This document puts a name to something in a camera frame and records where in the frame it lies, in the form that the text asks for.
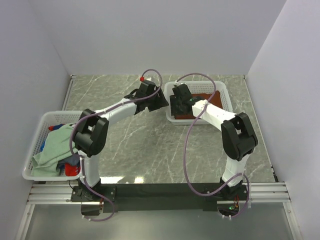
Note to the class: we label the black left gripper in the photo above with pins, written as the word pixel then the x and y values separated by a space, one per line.
pixel 161 101

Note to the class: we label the aluminium table edge rail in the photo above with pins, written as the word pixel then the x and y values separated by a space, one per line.
pixel 68 91

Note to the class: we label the white laundry basket with clothes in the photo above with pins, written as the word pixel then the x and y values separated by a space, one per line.
pixel 51 118

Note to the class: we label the mint green towel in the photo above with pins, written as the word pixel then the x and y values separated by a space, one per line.
pixel 42 165

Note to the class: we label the red patterned cloth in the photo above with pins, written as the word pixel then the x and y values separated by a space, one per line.
pixel 71 171

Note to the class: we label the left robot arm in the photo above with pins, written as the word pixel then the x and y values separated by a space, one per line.
pixel 89 134

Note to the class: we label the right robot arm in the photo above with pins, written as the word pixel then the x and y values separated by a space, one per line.
pixel 238 138

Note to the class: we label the aluminium front frame rail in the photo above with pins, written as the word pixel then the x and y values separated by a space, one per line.
pixel 60 194

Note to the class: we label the rust brown towel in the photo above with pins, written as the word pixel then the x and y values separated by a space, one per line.
pixel 182 115

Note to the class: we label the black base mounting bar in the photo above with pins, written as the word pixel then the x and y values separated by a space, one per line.
pixel 155 197

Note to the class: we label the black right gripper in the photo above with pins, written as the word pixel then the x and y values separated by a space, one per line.
pixel 174 110

